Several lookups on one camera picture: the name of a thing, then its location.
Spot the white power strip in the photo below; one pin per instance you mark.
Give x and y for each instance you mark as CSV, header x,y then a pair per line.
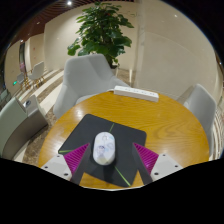
x,y
136,93

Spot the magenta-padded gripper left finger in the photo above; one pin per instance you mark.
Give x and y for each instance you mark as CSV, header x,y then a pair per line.
x,y
58,166

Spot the white chair wooden legs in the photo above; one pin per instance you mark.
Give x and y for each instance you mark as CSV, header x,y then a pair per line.
x,y
37,71
20,79

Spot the grey shell chair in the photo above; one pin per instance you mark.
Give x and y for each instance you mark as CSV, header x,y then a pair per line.
x,y
201,110
85,80

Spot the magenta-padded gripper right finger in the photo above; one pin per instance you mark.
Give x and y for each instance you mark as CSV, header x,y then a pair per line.
x,y
165,165

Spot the white cartoon-print computer mouse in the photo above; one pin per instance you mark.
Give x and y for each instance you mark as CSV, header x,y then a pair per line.
x,y
104,148

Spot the green potted plant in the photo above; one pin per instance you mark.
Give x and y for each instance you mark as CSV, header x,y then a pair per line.
x,y
101,30

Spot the black mouse pad green lines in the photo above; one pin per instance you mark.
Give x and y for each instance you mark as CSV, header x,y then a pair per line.
x,y
128,140

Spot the grey-green armchair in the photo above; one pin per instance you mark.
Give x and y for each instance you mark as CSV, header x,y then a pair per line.
x,y
16,126

